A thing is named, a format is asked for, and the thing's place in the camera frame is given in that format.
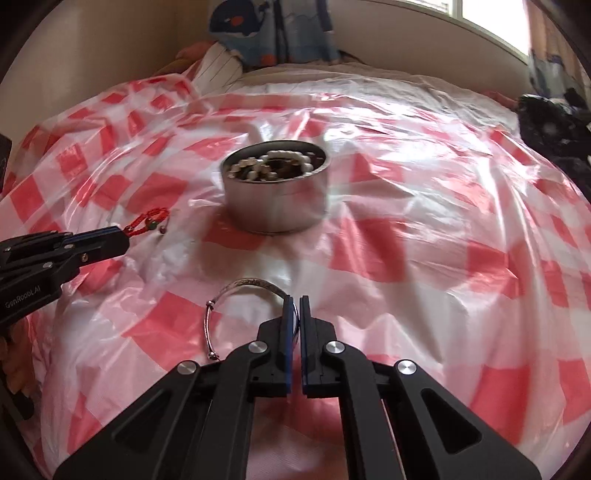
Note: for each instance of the pink pillow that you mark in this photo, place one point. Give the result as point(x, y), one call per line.
point(194, 50)

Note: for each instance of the blue whale print curtain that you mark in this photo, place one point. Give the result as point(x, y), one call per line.
point(258, 27)

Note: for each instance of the pile of dark clothes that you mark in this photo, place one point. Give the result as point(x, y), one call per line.
point(549, 129)

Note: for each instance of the round metal tin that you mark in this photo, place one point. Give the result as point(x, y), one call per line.
point(277, 207)

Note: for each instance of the red white checkered plastic sheet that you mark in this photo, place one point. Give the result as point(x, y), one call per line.
point(415, 207)

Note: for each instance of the window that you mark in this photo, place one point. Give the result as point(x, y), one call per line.
point(489, 18)

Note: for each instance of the white striped pillow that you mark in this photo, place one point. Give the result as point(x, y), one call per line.
point(217, 67)

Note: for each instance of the silver bangle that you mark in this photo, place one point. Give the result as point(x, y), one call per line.
point(258, 281)

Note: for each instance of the person's left hand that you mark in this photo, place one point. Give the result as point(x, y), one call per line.
point(11, 355)

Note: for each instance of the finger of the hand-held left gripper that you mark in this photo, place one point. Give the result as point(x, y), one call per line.
point(94, 233)
point(104, 247)

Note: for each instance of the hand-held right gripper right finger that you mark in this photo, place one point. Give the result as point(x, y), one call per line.
point(306, 332)

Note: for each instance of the pink and blue curtain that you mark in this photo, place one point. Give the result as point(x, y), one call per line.
point(547, 69)

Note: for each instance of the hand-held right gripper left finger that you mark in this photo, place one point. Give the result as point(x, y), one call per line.
point(288, 323)

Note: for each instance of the white striped bed sheet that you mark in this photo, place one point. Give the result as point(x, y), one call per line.
point(369, 78)

